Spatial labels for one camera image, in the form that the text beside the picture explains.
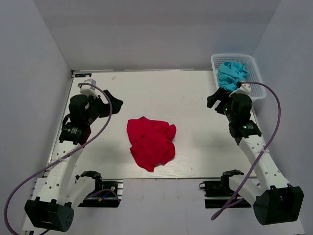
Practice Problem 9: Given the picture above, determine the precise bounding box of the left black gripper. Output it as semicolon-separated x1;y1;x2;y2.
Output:
85;90;123;125

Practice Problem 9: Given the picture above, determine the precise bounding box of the red t-shirt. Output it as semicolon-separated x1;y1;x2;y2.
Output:
127;117;177;172

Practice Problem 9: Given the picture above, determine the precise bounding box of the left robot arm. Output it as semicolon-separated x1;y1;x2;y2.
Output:
24;90;123;232

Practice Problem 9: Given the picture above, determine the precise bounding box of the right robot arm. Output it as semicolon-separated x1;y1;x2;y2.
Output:
206;88;304;225

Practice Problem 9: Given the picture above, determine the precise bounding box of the blue t-shirt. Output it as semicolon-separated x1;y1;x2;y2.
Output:
217;61;249;92

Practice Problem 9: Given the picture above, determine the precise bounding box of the white plastic basket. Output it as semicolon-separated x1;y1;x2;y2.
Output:
211;53;266;102

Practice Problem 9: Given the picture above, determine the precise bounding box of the blue table label sticker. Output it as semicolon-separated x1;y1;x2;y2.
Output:
75;73;92;78

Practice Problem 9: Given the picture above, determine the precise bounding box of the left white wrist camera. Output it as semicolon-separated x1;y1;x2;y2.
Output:
78;78;98;97

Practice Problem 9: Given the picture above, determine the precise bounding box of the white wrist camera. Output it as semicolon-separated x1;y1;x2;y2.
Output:
78;78;98;97
229;83;251;97

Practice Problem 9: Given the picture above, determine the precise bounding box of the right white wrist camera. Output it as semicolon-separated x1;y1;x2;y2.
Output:
229;83;251;97

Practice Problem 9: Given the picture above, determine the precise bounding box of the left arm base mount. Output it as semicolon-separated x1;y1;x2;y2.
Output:
78;180;123;208

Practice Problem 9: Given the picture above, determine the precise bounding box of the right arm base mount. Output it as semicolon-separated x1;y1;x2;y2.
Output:
199;180;251;209

